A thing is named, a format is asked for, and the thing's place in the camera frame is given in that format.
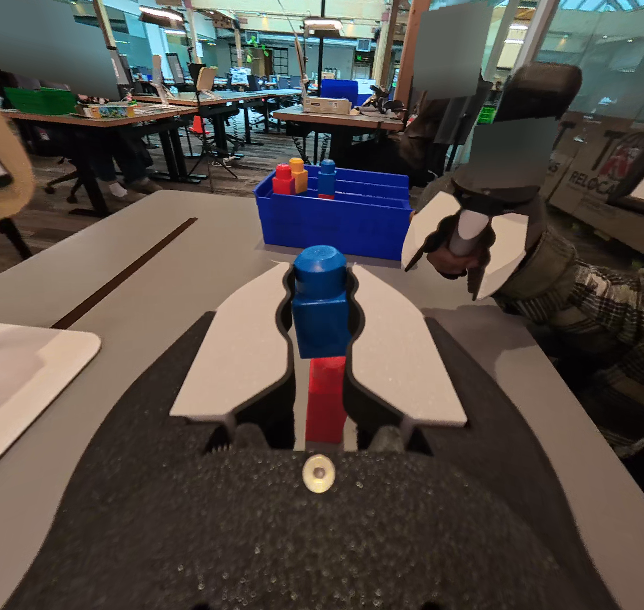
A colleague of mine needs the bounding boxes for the printed cardboard box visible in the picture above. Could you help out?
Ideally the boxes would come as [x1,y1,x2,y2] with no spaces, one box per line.
[548,112,644,223]

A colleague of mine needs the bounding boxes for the person's torso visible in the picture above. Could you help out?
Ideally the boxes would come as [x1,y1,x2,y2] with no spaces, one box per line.
[579,353,644,462]

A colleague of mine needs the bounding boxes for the blue crate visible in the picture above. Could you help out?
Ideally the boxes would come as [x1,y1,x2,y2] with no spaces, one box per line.
[321,79,375,109]

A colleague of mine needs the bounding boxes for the person's right hand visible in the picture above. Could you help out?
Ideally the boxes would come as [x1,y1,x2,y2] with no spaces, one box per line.
[430,240,496,281]

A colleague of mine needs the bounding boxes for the blue plastic bin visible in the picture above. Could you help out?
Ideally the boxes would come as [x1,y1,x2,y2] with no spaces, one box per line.
[253,165,414,260]

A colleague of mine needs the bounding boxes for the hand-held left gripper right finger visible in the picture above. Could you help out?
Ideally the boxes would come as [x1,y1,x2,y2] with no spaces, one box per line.
[348,265,469,441]

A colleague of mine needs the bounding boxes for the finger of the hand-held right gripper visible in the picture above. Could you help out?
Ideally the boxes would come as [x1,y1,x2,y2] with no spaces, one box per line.
[467,212,531,302]
[401,190,466,273]

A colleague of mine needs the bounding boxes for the black pole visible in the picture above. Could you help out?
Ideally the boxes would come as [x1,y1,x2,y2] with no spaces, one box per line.
[318,0,329,80]

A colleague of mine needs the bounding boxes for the person's right forearm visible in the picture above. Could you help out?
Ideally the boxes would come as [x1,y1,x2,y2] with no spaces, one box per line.
[490,225,644,369]

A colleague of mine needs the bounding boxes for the wooden desk black legs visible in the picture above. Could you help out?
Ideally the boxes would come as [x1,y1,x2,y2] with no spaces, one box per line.
[272,104,406,165]
[133,89,303,148]
[0,102,199,218]

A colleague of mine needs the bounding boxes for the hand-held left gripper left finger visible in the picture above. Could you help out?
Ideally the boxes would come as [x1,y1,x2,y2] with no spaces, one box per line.
[169,263,297,437]

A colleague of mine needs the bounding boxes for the black tripod with tan board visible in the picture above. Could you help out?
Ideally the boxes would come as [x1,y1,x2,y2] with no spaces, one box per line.
[189,64,239,193]

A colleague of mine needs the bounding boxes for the red mega block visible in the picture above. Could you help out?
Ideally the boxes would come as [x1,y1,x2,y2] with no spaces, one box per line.
[304,356,349,444]
[272,164,296,197]

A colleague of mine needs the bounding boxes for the green crate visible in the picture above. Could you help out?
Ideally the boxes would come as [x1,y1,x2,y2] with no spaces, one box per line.
[4,87,77,116]

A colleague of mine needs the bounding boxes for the blue mega block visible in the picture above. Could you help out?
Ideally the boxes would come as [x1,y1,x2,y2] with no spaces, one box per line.
[317,159,337,199]
[291,244,353,360]

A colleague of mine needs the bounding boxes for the colourful flat box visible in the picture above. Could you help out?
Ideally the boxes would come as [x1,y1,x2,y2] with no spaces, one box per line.
[75,103,136,119]

